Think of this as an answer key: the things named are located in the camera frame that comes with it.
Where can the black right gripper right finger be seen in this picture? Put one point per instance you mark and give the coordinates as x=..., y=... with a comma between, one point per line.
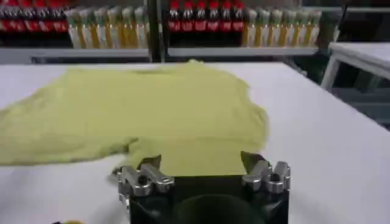
x=264, y=176

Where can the white side table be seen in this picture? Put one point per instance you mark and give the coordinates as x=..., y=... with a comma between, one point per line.
x=358, y=62

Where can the yellow-green shirt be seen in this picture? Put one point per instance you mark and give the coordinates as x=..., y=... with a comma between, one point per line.
x=134, y=118

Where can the shelf rack with bottles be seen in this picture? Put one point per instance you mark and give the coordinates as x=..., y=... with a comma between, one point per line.
x=164, y=27

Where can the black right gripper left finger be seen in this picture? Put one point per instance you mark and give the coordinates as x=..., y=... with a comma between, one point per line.
x=146, y=178

